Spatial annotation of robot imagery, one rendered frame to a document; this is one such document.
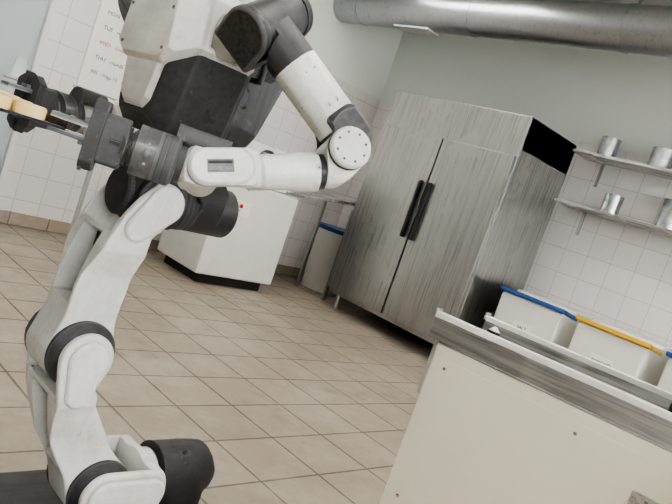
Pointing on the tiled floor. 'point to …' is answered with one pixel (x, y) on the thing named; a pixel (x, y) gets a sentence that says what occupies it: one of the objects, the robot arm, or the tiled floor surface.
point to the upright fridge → (449, 212)
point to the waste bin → (322, 256)
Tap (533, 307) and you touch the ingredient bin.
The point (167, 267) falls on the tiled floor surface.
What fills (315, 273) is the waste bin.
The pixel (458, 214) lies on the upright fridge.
